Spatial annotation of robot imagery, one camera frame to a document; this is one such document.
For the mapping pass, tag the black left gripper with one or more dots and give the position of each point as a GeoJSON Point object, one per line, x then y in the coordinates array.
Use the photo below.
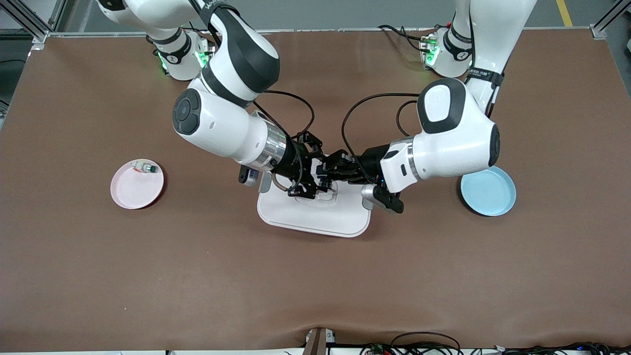
{"type": "Point", "coordinates": [368, 159]}

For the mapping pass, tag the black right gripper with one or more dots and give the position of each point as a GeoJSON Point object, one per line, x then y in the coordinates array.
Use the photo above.
{"type": "Point", "coordinates": [293, 161]}

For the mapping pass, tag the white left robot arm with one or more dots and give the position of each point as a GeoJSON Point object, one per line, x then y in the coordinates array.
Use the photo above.
{"type": "Point", "coordinates": [453, 143]}

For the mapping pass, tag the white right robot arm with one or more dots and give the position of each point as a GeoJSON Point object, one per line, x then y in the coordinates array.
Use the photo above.
{"type": "Point", "coordinates": [217, 128]}

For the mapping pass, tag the grey box latch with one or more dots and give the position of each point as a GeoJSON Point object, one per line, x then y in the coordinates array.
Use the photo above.
{"type": "Point", "coordinates": [266, 183]}

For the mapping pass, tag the white lidded storage box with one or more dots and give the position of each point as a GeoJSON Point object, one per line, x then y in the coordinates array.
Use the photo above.
{"type": "Point", "coordinates": [315, 222]}

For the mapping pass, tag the light blue round plate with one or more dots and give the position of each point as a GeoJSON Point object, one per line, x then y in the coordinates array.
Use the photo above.
{"type": "Point", "coordinates": [490, 197]}

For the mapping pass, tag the pink round plate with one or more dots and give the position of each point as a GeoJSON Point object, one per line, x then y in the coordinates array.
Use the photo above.
{"type": "Point", "coordinates": [135, 190]}

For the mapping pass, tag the metal table edge rail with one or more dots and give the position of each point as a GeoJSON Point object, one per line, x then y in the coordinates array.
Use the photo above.
{"type": "Point", "coordinates": [320, 30]}

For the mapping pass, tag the green and white switch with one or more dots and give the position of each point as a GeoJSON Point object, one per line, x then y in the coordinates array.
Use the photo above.
{"type": "Point", "coordinates": [148, 168]}

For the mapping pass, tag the brown table edge post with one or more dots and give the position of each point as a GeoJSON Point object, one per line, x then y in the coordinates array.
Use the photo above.
{"type": "Point", "coordinates": [315, 342]}

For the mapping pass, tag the aluminium frame strut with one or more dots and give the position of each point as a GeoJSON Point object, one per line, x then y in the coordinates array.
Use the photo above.
{"type": "Point", "coordinates": [38, 34]}

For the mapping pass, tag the aluminium frame post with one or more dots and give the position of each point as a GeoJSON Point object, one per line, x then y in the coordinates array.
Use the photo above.
{"type": "Point", "coordinates": [609, 22]}

